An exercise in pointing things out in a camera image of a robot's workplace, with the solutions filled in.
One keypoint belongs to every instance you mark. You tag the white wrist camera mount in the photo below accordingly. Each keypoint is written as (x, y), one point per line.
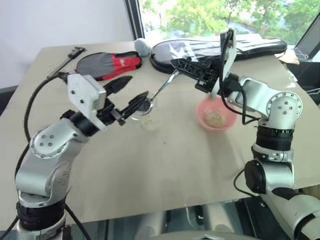
(228, 62)
(83, 96)

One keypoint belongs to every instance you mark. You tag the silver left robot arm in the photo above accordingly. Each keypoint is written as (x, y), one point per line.
(47, 160)

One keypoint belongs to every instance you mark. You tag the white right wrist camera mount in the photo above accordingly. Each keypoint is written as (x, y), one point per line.
(228, 62)

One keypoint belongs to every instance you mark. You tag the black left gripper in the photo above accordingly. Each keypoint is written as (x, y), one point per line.
(110, 113)

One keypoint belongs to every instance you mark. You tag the metal spoon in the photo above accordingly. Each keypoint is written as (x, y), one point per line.
(165, 85)

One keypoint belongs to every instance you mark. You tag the oatmeal lump in bowl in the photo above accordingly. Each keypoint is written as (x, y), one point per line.
(214, 119)

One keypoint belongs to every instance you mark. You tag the large black racket bag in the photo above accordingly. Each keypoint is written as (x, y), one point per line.
(250, 47)

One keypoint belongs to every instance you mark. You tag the pink bowl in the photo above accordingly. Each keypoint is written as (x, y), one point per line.
(207, 107)

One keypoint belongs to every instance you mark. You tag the clear glass mug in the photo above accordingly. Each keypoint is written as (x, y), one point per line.
(143, 117)

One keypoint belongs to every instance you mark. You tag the black window sash frame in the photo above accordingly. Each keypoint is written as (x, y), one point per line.
(306, 30)

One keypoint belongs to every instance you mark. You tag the red and black paddle case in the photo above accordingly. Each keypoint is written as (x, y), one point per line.
(107, 65)

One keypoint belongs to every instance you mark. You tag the black vernier caliper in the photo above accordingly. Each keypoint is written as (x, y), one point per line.
(72, 53)

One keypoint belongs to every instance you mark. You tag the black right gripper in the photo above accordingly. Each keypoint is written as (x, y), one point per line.
(208, 81)

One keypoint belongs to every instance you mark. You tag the dark window frame post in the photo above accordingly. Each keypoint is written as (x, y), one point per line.
(135, 20)

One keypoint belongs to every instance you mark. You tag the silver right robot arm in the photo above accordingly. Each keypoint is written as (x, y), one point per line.
(277, 140)

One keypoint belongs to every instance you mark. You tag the grey plush toy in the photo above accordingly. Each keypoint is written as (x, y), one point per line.
(142, 47)

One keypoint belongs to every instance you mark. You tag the brown cardboard piece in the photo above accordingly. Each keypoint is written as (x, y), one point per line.
(290, 57)

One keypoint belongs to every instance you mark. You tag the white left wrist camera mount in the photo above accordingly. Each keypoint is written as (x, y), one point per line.
(83, 96)

